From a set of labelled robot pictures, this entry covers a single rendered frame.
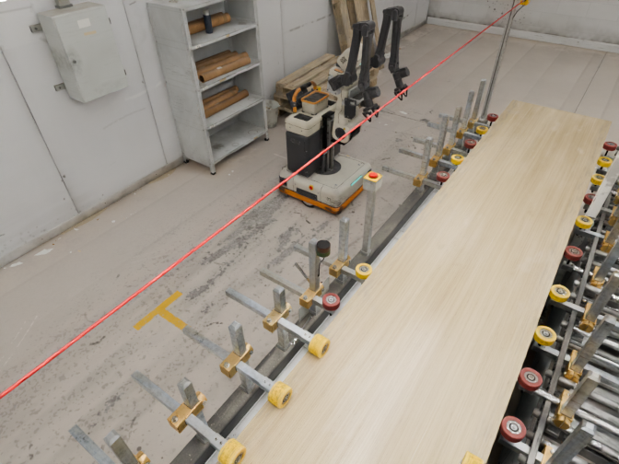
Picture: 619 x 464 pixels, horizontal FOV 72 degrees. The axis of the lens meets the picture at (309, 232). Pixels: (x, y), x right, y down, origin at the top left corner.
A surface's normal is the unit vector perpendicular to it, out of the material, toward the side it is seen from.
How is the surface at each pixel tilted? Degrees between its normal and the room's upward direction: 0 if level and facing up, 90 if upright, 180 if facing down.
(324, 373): 0
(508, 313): 0
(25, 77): 90
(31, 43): 90
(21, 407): 0
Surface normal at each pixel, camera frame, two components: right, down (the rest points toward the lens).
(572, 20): -0.58, 0.54
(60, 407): -0.01, -0.76
